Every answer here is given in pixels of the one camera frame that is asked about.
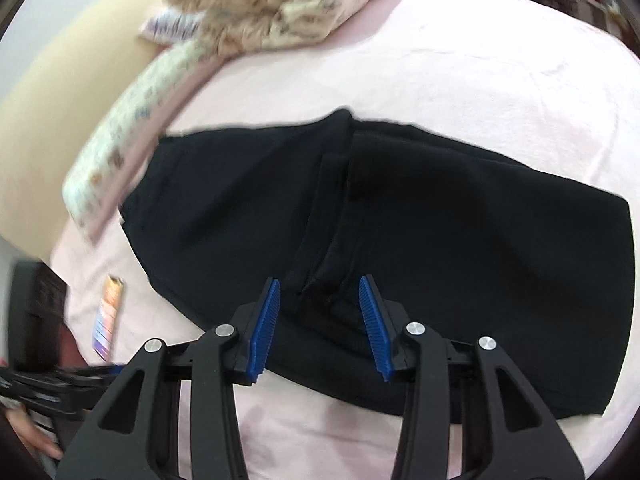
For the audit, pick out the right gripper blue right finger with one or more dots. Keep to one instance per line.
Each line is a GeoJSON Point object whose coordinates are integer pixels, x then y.
{"type": "Point", "coordinates": [507, 430]}

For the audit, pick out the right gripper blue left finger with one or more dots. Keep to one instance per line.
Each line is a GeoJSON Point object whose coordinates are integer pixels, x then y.
{"type": "Point", "coordinates": [132, 432]}

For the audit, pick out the black pants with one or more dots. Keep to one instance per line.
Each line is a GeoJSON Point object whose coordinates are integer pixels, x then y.
{"type": "Point", "coordinates": [470, 242]}

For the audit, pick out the person's right hand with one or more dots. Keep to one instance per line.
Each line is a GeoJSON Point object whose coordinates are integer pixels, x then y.
{"type": "Point", "coordinates": [31, 436]}

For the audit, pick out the patterned packet on bed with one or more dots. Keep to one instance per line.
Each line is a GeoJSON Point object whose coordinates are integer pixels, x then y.
{"type": "Point", "coordinates": [105, 324]}

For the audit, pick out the floral pillow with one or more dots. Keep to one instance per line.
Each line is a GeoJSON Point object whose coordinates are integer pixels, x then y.
{"type": "Point", "coordinates": [115, 151]}

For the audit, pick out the pink bed sheet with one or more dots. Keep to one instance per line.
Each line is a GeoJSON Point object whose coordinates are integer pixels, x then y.
{"type": "Point", "coordinates": [511, 76]}

